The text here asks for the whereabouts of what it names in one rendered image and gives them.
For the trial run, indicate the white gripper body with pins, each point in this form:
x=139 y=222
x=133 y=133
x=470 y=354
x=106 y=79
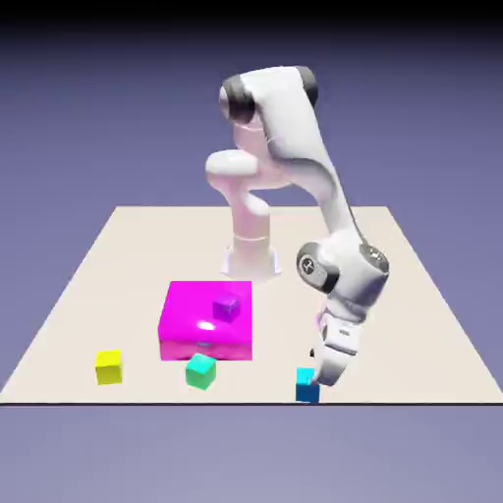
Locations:
x=333 y=364

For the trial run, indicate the small cyan cube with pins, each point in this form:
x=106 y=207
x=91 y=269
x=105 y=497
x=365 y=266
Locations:
x=305 y=387

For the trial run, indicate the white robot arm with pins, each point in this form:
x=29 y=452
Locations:
x=298 y=129

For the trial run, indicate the small purple cube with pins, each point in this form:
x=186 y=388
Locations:
x=226 y=308

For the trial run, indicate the small green cube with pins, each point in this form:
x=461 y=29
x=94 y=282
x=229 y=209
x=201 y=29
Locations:
x=201 y=371

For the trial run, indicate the small yellow cube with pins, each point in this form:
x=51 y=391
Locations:
x=109 y=367

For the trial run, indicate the large magenta box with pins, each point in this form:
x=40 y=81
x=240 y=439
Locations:
x=196 y=318

